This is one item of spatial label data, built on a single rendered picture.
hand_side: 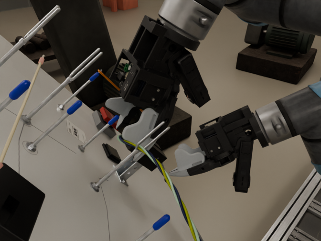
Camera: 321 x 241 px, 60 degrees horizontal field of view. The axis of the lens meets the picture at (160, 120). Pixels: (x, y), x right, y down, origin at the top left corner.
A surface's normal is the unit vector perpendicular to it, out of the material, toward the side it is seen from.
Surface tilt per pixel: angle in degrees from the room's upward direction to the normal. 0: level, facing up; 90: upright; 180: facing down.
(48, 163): 54
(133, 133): 80
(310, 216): 0
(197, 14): 95
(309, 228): 0
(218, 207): 0
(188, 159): 70
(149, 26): 61
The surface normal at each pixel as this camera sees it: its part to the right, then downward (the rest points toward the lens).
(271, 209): 0.00, -0.83
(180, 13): -0.27, 0.28
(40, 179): 0.75, -0.66
